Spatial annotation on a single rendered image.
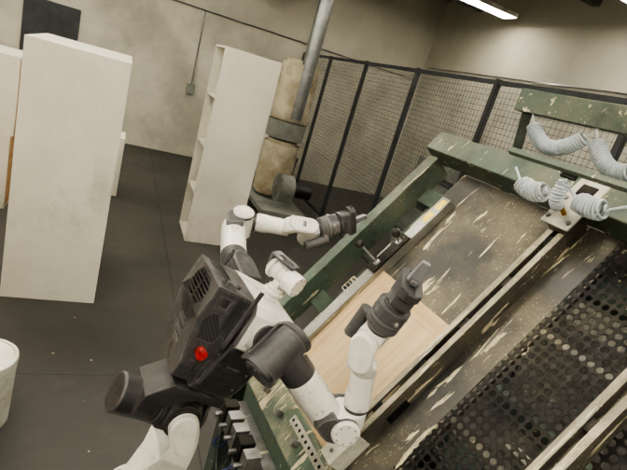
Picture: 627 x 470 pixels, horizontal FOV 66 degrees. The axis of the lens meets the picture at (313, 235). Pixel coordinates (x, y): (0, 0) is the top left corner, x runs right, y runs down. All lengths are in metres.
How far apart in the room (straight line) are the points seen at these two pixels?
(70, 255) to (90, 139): 0.85
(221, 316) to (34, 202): 2.55
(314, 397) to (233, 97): 4.09
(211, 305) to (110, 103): 2.39
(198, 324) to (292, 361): 0.26
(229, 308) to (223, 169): 3.97
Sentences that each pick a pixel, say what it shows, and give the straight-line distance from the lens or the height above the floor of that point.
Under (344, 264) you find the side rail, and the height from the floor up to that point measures 1.26.
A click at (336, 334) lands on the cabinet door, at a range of 1.86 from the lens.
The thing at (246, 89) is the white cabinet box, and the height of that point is 1.71.
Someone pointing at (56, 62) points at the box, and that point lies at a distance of 3.48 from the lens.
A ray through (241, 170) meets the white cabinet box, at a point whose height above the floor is 0.89.
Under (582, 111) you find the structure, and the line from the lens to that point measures 2.29.
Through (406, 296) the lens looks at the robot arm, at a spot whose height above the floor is 1.57.
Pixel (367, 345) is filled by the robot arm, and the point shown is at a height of 1.40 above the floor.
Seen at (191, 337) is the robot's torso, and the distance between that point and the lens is 1.30.
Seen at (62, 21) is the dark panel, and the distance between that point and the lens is 9.35.
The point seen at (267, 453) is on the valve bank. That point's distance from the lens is 1.82.
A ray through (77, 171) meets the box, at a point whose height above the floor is 0.99.
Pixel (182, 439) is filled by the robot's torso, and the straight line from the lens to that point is 1.53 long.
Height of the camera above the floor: 1.96
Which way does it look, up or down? 17 degrees down
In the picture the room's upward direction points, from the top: 17 degrees clockwise
